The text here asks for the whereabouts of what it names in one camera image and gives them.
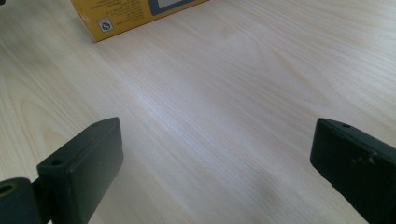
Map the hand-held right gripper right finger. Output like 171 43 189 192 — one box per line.
309 118 396 224

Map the yellow cardboard box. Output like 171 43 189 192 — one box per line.
70 0 209 43

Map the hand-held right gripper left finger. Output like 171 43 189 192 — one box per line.
36 117 124 224

